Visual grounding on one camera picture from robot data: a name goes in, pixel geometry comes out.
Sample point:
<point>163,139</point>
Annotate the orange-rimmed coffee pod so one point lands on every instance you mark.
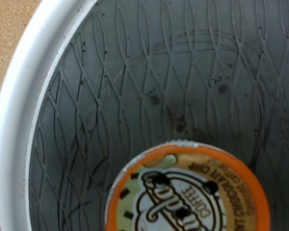
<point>183,192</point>

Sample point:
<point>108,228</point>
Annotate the white two-tier turntable stand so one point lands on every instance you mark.
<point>151,64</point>

